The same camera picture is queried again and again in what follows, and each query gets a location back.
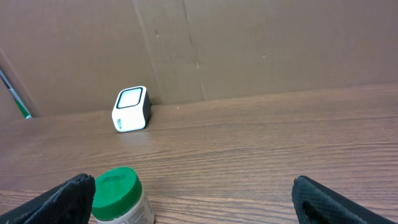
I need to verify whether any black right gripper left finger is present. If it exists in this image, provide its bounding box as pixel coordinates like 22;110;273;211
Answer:
1;174;96;224

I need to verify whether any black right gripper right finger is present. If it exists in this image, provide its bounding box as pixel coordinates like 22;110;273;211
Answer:
292;175;395;224

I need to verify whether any green lid jar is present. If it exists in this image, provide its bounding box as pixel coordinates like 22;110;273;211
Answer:
91;167;155;224

